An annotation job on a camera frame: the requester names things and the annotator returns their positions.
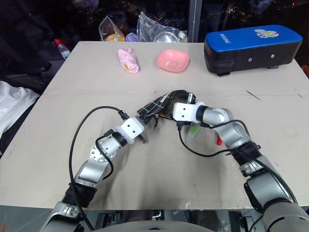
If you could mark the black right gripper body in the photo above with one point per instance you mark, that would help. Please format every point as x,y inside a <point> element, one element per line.
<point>189,97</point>

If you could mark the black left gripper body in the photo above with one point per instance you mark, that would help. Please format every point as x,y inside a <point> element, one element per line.
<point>147,120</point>

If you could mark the black grid pouch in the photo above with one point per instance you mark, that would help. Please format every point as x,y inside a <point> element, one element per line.
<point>154,105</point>

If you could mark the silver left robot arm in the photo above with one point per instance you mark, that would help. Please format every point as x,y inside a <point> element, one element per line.
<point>89,171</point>

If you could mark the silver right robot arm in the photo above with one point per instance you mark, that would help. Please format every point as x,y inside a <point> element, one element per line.
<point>231,130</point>

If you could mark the green highlighter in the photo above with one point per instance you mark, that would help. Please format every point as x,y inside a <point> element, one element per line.
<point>194,131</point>

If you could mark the red marker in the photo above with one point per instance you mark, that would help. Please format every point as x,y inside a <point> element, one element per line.
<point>219,142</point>

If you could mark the pink plastic bowl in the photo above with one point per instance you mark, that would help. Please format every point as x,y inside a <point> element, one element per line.
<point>172,60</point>

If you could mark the shiny metal bowl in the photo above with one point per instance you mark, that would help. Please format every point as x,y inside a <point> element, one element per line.
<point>165,38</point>

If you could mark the pink soft toy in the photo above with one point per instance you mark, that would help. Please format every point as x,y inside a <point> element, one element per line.
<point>128,60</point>

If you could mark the purple small object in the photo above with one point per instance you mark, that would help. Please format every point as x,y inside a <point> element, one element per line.
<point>131,37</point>

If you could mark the clear crumpled plastic bag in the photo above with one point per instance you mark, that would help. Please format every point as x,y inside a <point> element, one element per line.
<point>149,24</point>

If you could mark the blue and black case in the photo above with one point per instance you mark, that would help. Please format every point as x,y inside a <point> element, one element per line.
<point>251,41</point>

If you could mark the plastic bag with yellow item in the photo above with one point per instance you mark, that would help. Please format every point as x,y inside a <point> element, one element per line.
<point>112,31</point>

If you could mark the clear water bottle red cap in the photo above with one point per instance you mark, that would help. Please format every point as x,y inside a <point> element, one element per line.
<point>62,50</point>

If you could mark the white cloth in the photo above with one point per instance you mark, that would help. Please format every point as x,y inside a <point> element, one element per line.
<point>14,104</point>

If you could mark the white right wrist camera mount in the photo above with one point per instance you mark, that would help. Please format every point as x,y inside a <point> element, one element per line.
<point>186,113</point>

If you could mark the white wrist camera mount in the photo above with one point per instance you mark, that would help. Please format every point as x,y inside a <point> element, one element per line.
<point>186,113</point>
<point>131,128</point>

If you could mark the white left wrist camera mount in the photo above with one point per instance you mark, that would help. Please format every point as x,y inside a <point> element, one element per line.
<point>131,128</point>

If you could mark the grey vertical post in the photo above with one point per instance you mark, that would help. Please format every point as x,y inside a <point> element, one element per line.
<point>194,20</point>

